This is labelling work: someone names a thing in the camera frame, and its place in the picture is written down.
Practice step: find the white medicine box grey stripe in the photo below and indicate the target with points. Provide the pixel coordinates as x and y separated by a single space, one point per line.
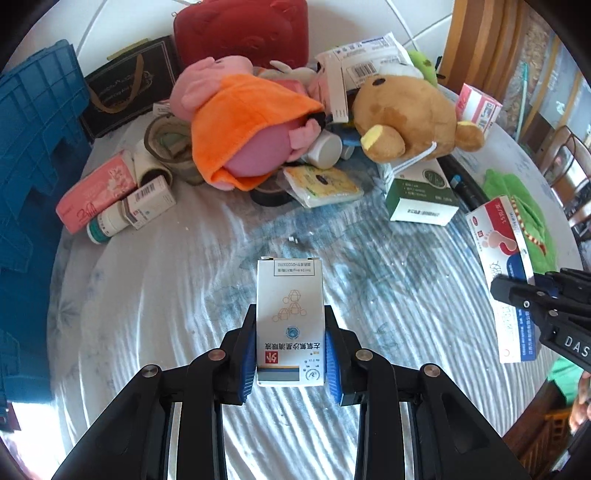
290 318

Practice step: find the green frog plush cloth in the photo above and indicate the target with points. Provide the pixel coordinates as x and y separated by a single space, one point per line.
531 217

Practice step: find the yellow tissue packet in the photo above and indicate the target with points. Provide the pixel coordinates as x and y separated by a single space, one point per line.
323 184

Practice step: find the person's right hand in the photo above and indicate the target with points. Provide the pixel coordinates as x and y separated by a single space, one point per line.
583 394

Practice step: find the black gift bag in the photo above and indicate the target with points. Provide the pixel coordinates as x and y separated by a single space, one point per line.
124 87

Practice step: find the pink and white box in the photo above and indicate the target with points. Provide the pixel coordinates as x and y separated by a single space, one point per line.
478 108

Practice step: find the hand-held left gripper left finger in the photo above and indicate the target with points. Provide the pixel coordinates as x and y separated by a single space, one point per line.
247 364

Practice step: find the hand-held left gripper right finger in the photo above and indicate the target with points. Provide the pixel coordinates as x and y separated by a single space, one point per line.
333 369

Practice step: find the beige woven pouch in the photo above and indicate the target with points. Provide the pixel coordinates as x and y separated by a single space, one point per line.
178 147

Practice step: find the grey white plush toy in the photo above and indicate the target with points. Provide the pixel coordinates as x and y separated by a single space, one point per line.
288 71

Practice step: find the white bottle green cap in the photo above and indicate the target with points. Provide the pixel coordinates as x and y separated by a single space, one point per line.
104 226

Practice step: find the pink pig plush orange dress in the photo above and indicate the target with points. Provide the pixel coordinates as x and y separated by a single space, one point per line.
249 120

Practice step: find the brown bear plush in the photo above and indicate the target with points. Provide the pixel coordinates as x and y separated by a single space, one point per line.
406 115

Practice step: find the green plush toy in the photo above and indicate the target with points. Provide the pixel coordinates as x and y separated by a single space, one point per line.
422 64

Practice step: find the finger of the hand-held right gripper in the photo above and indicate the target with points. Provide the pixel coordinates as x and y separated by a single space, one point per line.
575 288
517 295

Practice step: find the red embossed case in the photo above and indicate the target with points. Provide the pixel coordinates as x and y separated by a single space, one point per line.
240 30

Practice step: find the cardboard paper roll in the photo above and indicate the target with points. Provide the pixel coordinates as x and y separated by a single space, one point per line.
152 168

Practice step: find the small white barcode box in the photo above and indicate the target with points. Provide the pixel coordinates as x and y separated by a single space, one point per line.
150 201

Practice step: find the wooden chair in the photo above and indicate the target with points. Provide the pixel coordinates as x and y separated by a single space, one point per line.
480 41
565 170

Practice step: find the blue white printed tablecloth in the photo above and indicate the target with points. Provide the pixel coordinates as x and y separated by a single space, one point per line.
184 286

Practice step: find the long white narrow box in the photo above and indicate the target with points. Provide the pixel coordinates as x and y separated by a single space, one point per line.
337 92

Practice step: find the red and white medicine box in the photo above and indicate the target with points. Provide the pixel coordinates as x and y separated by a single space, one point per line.
501 240

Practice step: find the black tape roll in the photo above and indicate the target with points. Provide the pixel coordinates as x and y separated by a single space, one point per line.
270 197

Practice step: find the green and white medicine box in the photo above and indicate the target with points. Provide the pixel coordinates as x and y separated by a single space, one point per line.
422 194

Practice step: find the white plastic barcode package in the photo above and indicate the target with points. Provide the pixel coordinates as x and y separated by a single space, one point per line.
369 57

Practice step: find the pink tissue packet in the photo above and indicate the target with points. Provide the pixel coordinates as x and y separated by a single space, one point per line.
94 194

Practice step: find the blue plastic crate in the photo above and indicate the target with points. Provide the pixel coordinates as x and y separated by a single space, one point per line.
32 207

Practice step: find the wooden stool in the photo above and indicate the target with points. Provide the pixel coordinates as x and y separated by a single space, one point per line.
540 429

